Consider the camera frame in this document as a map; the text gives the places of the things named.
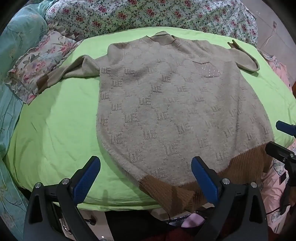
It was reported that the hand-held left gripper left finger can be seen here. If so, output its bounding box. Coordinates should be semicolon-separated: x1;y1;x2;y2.
23;156;101;241

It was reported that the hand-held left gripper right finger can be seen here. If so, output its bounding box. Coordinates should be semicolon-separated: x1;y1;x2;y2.
191;156;269;241

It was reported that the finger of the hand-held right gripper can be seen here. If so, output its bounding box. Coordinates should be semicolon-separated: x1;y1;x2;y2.
276;120;296;138
265;141;296;166

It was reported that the beige knit sweater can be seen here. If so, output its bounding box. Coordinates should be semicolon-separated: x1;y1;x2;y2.
37;31;275;215

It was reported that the pink patterned cloth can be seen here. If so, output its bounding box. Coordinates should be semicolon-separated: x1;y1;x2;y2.
260;54;296;234

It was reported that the lilac cloth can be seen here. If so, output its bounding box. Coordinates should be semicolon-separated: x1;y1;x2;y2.
181;213;206;229

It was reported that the green bed sheet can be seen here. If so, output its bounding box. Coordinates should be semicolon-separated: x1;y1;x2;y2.
5;27;296;211

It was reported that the dark bag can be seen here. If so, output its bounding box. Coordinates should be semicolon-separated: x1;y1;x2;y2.
106;205;214;241

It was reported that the floral ruffled pillow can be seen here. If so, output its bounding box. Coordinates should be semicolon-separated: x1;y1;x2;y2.
5;30;84;105

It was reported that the teal floral quilt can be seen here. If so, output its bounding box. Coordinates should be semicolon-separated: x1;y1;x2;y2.
0;0;58;232

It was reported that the white floral quilt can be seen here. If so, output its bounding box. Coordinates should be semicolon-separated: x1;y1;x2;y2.
45;0;259;47

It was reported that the white cable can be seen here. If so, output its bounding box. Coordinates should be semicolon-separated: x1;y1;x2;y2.
264;21;278;48

